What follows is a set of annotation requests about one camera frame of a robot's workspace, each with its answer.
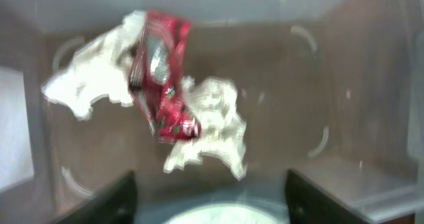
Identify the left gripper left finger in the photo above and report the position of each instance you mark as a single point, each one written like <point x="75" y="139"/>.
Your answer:
<point x="115" y="204"/>

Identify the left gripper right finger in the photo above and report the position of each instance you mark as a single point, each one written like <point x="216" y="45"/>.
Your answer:
<point x="307" y="204"/>

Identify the white tissue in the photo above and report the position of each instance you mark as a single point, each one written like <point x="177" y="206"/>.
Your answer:
<point x="214" y="103"/>
<point x="97" y="70"/>

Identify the red snack wrapper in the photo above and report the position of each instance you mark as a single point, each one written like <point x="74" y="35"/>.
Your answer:
<point x="155" y="78"/>

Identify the grey plate with food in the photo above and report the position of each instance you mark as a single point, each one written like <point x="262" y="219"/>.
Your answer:
<point x="225" y="213"/>

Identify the clear plastic bin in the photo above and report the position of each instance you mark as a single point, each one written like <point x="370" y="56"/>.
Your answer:
<point x="330" y="88"/>

